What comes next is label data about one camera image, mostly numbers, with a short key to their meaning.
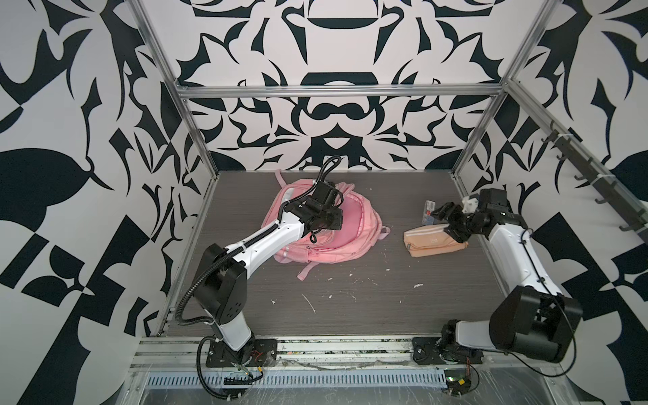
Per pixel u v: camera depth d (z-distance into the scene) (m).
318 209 0.65
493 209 0.64
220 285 0.45
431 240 0.95
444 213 0.76
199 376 0.69
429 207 1.07
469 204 0.77
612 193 0.55
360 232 0.93
